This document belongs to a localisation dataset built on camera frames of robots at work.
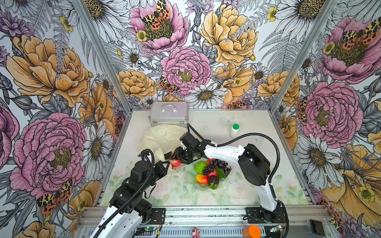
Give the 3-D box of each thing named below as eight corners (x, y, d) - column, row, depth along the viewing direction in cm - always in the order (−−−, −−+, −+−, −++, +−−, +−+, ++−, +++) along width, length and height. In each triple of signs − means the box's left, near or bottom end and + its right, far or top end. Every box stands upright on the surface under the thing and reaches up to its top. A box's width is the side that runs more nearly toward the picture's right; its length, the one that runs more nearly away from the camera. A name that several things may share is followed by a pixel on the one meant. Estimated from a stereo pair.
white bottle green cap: (230, 138, 107) (233, 128, 99) (229, 133, 110) (232, 123, 102) (236, 138, 107) (240, 129, 99) (235, 133, 110) (238, 123, 102)
